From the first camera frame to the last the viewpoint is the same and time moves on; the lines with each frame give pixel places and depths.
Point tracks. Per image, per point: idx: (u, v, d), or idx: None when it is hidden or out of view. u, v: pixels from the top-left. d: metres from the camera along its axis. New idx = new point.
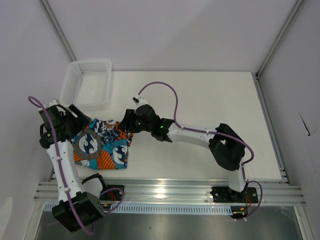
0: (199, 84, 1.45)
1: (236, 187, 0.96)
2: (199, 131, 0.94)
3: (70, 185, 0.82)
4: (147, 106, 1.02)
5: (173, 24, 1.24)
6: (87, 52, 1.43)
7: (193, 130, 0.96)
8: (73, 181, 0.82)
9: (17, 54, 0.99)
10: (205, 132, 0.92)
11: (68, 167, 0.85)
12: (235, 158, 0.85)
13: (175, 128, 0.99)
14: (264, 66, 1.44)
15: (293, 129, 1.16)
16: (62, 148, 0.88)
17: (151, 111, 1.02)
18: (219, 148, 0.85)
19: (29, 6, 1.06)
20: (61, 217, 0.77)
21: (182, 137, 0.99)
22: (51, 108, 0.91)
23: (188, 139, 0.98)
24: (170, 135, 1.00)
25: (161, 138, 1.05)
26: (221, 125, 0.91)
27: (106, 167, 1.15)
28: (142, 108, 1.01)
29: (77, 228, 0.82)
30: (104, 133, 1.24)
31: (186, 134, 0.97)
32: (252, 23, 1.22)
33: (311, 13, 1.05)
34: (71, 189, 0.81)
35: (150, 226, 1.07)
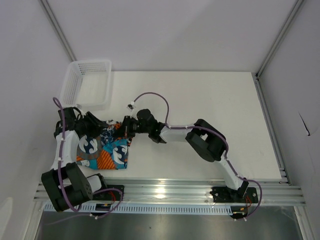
0: (199, 84, 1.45)
1: (232, 186, 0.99)
2: (180, 127, 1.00)
3: (64, 158, 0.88)
4: (147, 111, 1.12)
5: (173, 25, 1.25)
6: (88, 52, 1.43)
7: (176, 127, 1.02)
8: (67, 155, 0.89)
9: (18, 54, 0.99)
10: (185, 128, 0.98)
11: (68, 146, 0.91)
12: (214, 149, 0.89)
13: (165, 129, 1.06)
14: (264, 67, 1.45)
15: (293, 129, 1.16)
16: (69, 133, 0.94)
17: (150, 115, 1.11)
18: (195, 140, 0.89)
19: (29, 6, 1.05)
20: (48, 184, 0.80)
21: (172, 136, 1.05)
22: (68, 108, 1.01)
23: (177, 137, 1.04)
24: (161, 135, 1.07)
25: (156, 140, 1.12)
26: (198, 120, 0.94)
27: (106, 167, 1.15)
28: (144, 111, 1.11)
29: (61, 207, 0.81)
30: (104, 133, 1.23)
31: (172, 132, 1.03)
32: (252, 23, 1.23)
33: (310, 14, 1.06)
34: (62, 161, 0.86)
35: (150, 226, 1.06)
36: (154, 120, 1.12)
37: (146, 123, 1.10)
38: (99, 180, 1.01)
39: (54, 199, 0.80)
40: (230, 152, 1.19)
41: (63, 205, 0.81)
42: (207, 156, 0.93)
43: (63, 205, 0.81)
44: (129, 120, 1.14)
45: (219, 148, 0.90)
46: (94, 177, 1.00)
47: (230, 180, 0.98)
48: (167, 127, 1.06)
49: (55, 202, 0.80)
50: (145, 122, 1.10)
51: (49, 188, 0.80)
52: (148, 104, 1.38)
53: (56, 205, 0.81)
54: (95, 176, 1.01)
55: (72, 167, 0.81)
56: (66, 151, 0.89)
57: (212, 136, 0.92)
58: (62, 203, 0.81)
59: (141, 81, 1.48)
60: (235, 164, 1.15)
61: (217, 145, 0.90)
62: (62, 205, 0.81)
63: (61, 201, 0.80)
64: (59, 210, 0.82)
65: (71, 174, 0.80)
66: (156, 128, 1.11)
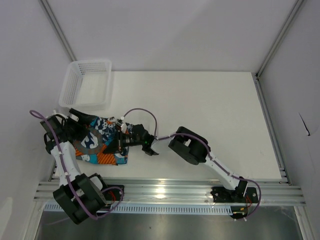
0: (199, 84, 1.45)
1: (228, 186, 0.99)
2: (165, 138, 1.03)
3: (71, 172, 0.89)
4: (142, 126, 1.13)
5: (173, 25, 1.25)
6: (88, 52, 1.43)
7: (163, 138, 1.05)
8: (72, 168, 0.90)
9: (18, 54, 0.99)
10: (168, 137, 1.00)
11: (69, 158, 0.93)
12: (196, 153, 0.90)
13: (155, 142, 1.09)
14: (264, 66, 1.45)
15: (293, 129, 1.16)
16: (64, 146, 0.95)
17: (146, 131, 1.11)
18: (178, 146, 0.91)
19: (29, 6, 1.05)
20: (63, 201, 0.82)
21: (162, 145, 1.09)
22: (51, 118, 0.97)
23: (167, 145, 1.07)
24: (153, 148, 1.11)
25: (149, 153, 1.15)
26: (179, 128, 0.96)
27: (107, 161, 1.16)
28: (139, 126, 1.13)
29: (80, 218, 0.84)
30: (105, 130, 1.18)
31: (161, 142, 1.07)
32: (252, 23, 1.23)
33: (311, 13, 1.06)
34: (70, 175, 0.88)
35: (150, 226, 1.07)
36: (148, 134, 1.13)
37: (140, 139, 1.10)
38: (99, 179, 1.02)
39: (71, 213, 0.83)
40: (230, 152, 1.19)
41: (80, 215, 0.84)
42: (191, 160, 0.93)
43: (81, 216, 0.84)
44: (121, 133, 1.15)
45: (202, 151, 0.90)
46: (95, 178, 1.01)
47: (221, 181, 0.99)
48: (155, 139, 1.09)
49: (72, 214, 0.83)
50: (140, 137, 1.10)
51: (64, 201, 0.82)
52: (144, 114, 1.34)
53: (74, 217, 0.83)
54: (95, 176, 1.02)
55: (82, 178, 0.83)
56: (70, 165, 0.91)
57: (192, 141, 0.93)
58: (80, 214, 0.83)
59: (142, 81, 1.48)
60: (235, 164, 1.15)
61: (199, 149, 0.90)
62: (80, 215, 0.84)
63: (79, 214, 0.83)
64: (77, 222, 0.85)
65: (83, 185, 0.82)
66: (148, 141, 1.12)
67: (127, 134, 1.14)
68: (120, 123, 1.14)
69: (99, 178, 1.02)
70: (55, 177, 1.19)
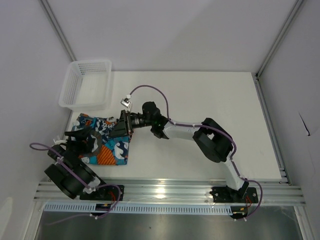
0: (199, 84, 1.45)
1: (233, 185, 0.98)
2: (186, 125, 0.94)
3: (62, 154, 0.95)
4: (154, 104, 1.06)
5: (174, 25, 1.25)
6: (88, 52, 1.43)
7: (181, 124, 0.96)
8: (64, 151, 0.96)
9: (18, 54, 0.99)
10: (192, 126, 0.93)
11: None
12: (220, 150, 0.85)
13: (169, 125, 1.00)
14: (264, 66, 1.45)
15: (293, 129, 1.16)
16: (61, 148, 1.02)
17: (157, 110, 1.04)
18: (204, 140, 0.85)
19: (29, 6, 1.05)
20: (53, 176, 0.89)
21: (175, 133, 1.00)
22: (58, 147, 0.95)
23: (181, 134, 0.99)
24: (164, 131, 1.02)
25: (158, 135, 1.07)
26: (207, 119, 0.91)
27: (107, 162, 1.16)
28: (150, 104, 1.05)
29: (73, 190, 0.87)
30: (104, 130, 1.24)
31: (175, 130, 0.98)
32: (252, 23, 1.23)
33: (310, 14, 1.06)
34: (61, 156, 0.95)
35: (150, 226, 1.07)
36: (160, 114, 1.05)
37: (151, 117, 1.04)
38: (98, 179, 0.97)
39: (62, 185, 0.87)
40: None
41: (73, 187, 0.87)
42: (212, 156, 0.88)
43: (73, 188, 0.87)
44: (128, 113, 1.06)
45: (226, 149, 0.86)
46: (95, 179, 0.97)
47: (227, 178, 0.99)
48: (170, 123, 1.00)
49: (64, 187, 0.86)
50: (150, 116, 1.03)
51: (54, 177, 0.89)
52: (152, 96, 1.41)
53: (67, 191, 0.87)
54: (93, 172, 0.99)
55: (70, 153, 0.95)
56: None
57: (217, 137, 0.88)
58: (72, 186, 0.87)
59: (142, 81, 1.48)
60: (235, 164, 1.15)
61: (223, 146, 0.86)
62: (73, 188, 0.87)
63: (69, 184, 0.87)
64: (71, 195, 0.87)
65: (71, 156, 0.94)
66: (159, 123, 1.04)
67: (135, 115, 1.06)
68: (126, 102, 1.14)
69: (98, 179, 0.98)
70: None
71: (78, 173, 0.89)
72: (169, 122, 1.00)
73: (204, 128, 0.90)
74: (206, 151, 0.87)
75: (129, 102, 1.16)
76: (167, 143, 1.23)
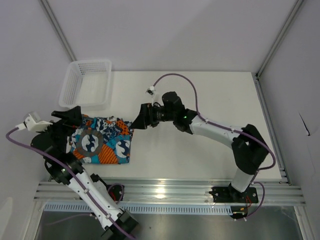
0: (199, 84, 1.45)
1: (238, 187, 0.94)
2: (224, 128, 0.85)
3: (109, 210, 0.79)
4: (175, 94, 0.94)
5: (173, 25, 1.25)
6: (88, 52, 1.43)
7: (217, 124, 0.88)
8: (109, 206, 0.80)
9: (18, 54, 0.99)
10: (230, 130, 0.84)
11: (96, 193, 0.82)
12: (256, 161, 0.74)
13: (199, 121, 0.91)
14: (264, 66, 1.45)
15: (292, 129, 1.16)
16: (85, 179, 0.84)
17: (179, 99, 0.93)
18: (242, 147, 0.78)
19: (29, 6, 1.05)
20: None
21: (205, 132, 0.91)
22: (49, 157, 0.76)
23: (213, 135, 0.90)
24: (191, 126, 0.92)
25: (181, 128, 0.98)
26: (248, 125, 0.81)
27: (109, 161, 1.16)
28: (171, 94, 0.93)
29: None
30: (105, 130, 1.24)
31: (207, 129, 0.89)
32: (252, 23, 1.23)
33: (310, 14, 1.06)
34: (111, 214, 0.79)
35: (150, 226, 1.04)
36: (181, 104, 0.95)
37: (172, 108, 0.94)
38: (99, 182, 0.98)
39: None
40: (230, 152, 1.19)
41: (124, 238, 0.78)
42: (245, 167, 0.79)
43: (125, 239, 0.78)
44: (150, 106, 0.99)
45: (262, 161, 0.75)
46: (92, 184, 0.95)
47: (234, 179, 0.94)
48: (204, 121, 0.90)
49: None
50: (171, 107, 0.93)
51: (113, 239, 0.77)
52: (152, 96, 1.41)
53: None
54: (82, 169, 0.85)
55: (121, 214, 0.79)
56: (85, 179, 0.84)
57: (254, 146, 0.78)
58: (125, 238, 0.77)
59: (142, 82, 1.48)
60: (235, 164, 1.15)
61: (261, 157, 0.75)
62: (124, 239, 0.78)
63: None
64: None
65: (124, 216, 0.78)
66: (185, 115, 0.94)
67: (158, 108, 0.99)
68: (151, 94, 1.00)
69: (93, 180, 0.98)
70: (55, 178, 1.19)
71: (128, 226, 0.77)
72: (201, 119, 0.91)
73: (245, 136, 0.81)
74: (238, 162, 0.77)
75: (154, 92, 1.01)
76: (167, 143, 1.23)
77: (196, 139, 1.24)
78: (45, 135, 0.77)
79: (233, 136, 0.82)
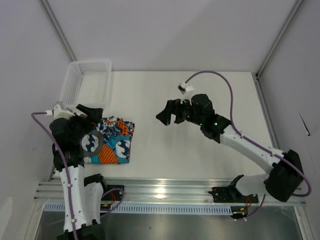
0: (199, 84, 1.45)
1: (242, 190, 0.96)
2: (263, 149, 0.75)
3: (78, 216, 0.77)
4: (206, 97, 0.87)
5: (173, 25, 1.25)
6: (88, 52, 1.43)
7: (254, 143, 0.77)
8: (80, 211, 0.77)
9: (18, 54, 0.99)
10: (270, 154, 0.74)
11: (76, 193, 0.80)
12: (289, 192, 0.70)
13: (232, 133, 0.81)
14: (264, 66, 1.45)
15: (293, 129, 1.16)
16: (74, 175, 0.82)
17: (210, 103, 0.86)
18: (283, 176, 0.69)
19: (29, 6, 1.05)
20: None
21: (235, 146, 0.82)
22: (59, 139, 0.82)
23: (245, 151, 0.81)
24: (222, 136, 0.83)
25: (209, 136, 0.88)
26: (290, 151, 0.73)
27: (109, 161, 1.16)
28: (201, 96, 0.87)
29: None
30: (105, 130, 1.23)
31: (240, 144, 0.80)
32: (252, 23, 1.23)
33: (310, 14, 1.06)
34: (77, 220, 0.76)
35: (150, 226, 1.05)
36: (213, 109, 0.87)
37: (201, 111, 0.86)
38: (99, 183, 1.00)
39: None
40: (230, 152, 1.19)
41: None
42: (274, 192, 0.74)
43: None
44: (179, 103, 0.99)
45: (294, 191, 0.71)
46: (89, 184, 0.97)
47: (241, 180, 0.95)
48: (238, 134, 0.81)
49: None
50: (201, 110, 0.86)
51: None
52: (151, 96, 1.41)
53: None
54: (79, 165, 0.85)
55: (85, 226, 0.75)
56: (74, 174, 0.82)
57: (291, 171, 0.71)
58: None
59: (142, 82, 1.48)
60: (235, 164, 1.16)
61: (294, 188, 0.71)
62: None
63: None
64: None
65: (87, 230, 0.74)
66: (215, 121, 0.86)
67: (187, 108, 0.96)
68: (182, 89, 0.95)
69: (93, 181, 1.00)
70: (55, 178, 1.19)
71: None
72: (235, 132, 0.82)
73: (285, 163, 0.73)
74: (271, 187, 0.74)
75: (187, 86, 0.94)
76: (167, 143, 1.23)
77: (196, 139, 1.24)
78: (64, 120, 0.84)
79: (273, 162, 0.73)
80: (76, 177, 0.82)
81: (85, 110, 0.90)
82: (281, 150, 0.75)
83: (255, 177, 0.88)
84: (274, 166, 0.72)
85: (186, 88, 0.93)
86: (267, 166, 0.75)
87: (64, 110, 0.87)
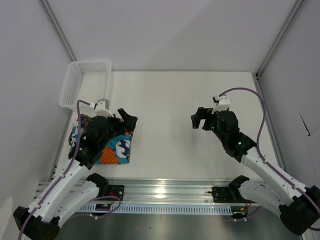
0: (199, 84, 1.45)
1: (243, 192, 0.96)
2: (285, 179, 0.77)
3: (44, 205, 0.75)
4: (233, 115, 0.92)
5: (173, 25, 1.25)
6: (88, 52, 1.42)
7: (277, 172, 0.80)
8: (49, 202, 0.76)
9: (17, 53, 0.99)
10: (292, 186, 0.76)
11: (61, 186, 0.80)
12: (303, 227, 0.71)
13: (255, 157, 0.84)
14: (264, 66, 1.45)
15: (292, 129, 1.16)
16: (73, 171, 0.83)
17: (235, 121, 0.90)
18: (302, 211, 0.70)
19: (29, 6, 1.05)
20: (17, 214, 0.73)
21: (255, 168, 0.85)
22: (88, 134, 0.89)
23: (264, 176, 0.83)
24: (243, 157, 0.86)
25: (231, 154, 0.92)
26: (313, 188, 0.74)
27: (109, 161, 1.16)
28: (228, 114, 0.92)
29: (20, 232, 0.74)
30: None
31: (261, 169, 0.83)
32: (252, 23, 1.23)
33: (310, 14, 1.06)
34: (40, 208, 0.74)
35: (150, 226, 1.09)
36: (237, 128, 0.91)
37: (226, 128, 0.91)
38: (97, 188, 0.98)
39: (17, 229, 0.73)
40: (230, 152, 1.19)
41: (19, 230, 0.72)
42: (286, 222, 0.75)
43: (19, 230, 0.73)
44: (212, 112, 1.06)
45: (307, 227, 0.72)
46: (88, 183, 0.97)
47: (251, 186, 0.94)
48: (262, 159, 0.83)
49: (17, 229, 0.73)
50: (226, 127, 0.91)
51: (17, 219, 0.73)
52: (151, 96, 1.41)
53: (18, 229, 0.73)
54: (84, 165, 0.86)
55: (39, 219, 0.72)
56: (72, 171, 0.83)
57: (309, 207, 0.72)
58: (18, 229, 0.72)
59: (142, 82, 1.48)
60: (235, 164, 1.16)
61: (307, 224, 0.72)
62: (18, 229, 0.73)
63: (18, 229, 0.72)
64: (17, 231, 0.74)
65: (37, 223, 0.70)
66: (239, 139, 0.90)
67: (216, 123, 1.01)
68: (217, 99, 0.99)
69: (94, 182, 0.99)
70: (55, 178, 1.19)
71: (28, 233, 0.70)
72: (258, 156, 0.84)
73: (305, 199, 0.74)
74: (284, 219, 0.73)
75: (222, 97, 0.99)
76: (167, 143, 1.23)
77: (196, 139, 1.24)
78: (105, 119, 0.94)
79: (294, 194, 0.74)
80: (72, 173, 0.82)
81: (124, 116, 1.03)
82: (303, 184, 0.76)
83: (266, 193, 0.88)
84: (293, 199, 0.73)
85: (220, 100, 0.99)
86: (286, 198, 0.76)
87: (106, 108, 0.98)
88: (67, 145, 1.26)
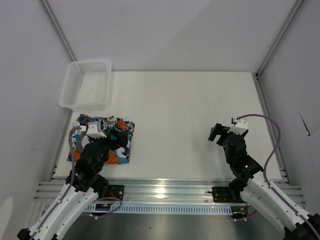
0: (199, 84, 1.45)
1: (245, 195, 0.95)
2: (289, 205, 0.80)
3: (42, 229, 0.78)
4: (241, 139, 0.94)
5: (173, 25, 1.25)
6: (88, 52, 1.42)
7: (282, 198, 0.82)
8: (48, 226, 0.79)
9: (17, 53, 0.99)
10: (295, 213, 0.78)
11: (58, 211, 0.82)
12: None
13: (261, 181, 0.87)
14: (264, 66, 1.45)
15: (292, 129, 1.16)
16: (69, 196, 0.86)
17: (243, 146, 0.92)
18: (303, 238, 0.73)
19: (29, 6, 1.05)
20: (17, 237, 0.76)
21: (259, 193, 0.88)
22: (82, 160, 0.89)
23: (268, 200, 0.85)
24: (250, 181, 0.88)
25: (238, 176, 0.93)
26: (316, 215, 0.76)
27: (109, 162, 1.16)
28: (236, 137, 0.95)
29: None
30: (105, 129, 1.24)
31: (266, 194, 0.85)
32: (252, 23, 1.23)
33: (310, 14, 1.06)
34: (39, 232, 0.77)
35: (150, 226, 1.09)
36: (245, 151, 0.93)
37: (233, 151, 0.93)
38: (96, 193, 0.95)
39: None
40: None
41: None
42: None
43: None
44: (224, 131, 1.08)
45: None
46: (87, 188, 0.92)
47: (255, 194, 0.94)
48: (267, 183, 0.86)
49: None
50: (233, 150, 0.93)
51: None
52: (151, 96, 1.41)
53: None
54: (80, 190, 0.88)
55: None
56: (69, 196, 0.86)
57: None
58: None
59: (142, 81, 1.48)
60: None
61: None
62: None
63: None
64: None
65: None
66: (246, 163, 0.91)
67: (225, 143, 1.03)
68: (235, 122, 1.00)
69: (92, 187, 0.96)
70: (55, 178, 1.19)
71: None
72: (263, 181, 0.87)
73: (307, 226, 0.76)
74: None
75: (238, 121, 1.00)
76: (167, 143, 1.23)
77: (195, 139, 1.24)
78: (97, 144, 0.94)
79: (297, 221, 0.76)
80: (68, 198, 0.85)
81: (117, 135, 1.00)
82: (306, 212, 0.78)
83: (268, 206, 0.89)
84: (296, 225, 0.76)
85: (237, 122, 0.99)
86: (289, 223, 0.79)
87: (99, 131, 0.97)
88: (66, 145, 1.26)
